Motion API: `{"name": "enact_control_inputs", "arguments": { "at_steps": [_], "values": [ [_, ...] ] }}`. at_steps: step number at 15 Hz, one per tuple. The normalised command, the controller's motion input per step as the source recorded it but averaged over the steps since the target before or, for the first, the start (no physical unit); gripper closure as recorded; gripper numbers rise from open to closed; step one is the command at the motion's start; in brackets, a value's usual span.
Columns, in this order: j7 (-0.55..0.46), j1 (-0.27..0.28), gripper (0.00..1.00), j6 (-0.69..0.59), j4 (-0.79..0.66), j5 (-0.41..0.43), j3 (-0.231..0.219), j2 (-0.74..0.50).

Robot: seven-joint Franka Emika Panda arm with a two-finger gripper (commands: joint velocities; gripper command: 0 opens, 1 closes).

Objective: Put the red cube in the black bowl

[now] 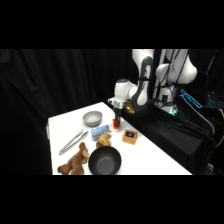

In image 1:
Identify grey bowl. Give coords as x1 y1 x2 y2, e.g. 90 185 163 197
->
82 110 103 128

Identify blue plush toy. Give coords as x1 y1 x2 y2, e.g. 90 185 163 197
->
90 124 111 140

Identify black curtain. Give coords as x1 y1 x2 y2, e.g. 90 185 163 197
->
0 49 224 175

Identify device with cyan glowing edges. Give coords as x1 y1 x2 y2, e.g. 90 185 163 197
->
180 88 204 110

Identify black cable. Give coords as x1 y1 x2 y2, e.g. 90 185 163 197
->
153 49 167 98
165 49 182 89

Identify metal tongs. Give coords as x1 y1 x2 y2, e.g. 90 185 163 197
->
58 129 90 156

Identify black cloth covered stand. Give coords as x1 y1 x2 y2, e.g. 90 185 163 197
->
121 99 218 175

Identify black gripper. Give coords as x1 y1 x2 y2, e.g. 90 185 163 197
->
113 101 125 125

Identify wooden block with dark top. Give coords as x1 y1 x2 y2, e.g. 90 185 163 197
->
121 129 138 145

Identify tiger striped plush toy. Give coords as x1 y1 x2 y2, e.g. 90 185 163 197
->
95 130 113 149

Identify small brass coloured object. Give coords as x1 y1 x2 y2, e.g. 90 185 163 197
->
124 103 136 115

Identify black bowl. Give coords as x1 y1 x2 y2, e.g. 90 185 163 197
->
87 146 123 175

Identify brown plush toy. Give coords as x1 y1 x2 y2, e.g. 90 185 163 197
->
57 142 90 175

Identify yellow cable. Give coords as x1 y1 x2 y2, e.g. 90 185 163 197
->
214 109 224 149

